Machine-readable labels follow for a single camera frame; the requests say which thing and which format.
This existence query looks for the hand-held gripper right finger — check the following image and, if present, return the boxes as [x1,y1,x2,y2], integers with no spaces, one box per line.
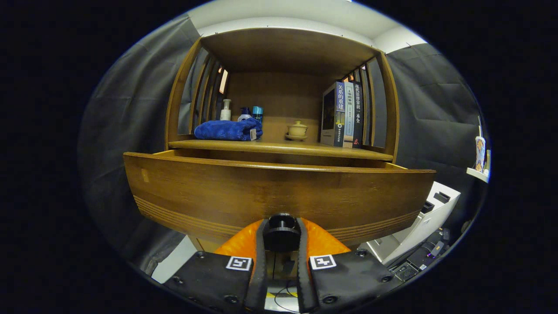
[296,217,396,314]

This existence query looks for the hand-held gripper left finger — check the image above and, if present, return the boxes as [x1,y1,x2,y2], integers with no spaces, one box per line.
[162,218,270,314]

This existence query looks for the wooden drawer with black knob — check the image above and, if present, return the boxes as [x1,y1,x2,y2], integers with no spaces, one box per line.
[123,148,436,253]

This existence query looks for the wooden countertop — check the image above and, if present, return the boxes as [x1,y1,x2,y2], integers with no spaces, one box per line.
[169,139,394,161]

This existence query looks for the wooden cabinet with slatted hutch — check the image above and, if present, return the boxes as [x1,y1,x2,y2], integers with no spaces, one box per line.
[165,27,401,280]

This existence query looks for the black electronic devices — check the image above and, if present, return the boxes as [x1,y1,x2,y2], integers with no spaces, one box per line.
[391,227,453,282]

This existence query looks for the white computer case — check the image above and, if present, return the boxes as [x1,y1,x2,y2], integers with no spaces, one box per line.
[366,181,461,266]

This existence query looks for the beige lidded teacup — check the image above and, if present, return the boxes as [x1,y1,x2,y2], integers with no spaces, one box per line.
[288,120,309,137]

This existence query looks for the folded blue towel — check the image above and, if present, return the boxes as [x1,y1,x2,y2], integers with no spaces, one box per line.
[194,117,264,142]

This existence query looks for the dark blue thick book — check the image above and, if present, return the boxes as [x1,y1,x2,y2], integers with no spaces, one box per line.
[320,82,346,147]

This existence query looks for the pale thin book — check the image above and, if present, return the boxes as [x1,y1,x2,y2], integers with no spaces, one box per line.
[343,82,355,148]

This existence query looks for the black book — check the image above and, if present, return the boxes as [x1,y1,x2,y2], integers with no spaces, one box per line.
[351,81,364,149]

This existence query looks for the patterned paper cup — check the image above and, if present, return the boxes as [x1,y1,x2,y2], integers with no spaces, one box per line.
[475,136,487,172]

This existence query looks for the black cable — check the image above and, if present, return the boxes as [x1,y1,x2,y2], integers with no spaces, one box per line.
[274,283,302,313]

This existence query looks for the white wall shelf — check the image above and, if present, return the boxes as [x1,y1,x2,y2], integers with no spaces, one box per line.
[466,167,490,183]

